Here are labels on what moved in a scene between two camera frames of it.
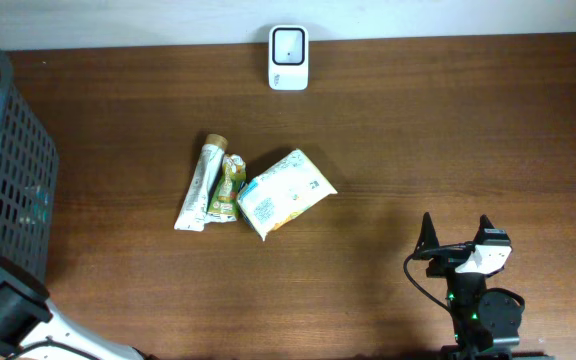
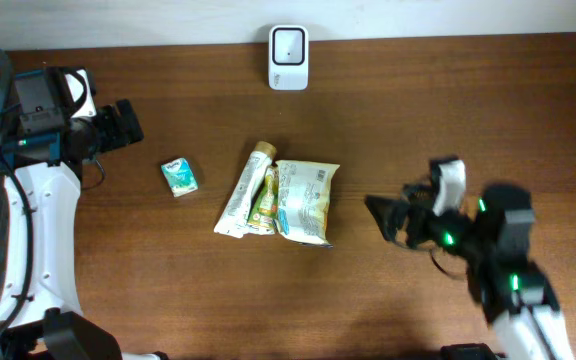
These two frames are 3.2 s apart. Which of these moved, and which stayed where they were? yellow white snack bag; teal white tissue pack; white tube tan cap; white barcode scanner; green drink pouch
Moved: teal white tissue pack; white tube tan cap; green drink pouch; yellow white snack bag
Stayed: white barcode scanner
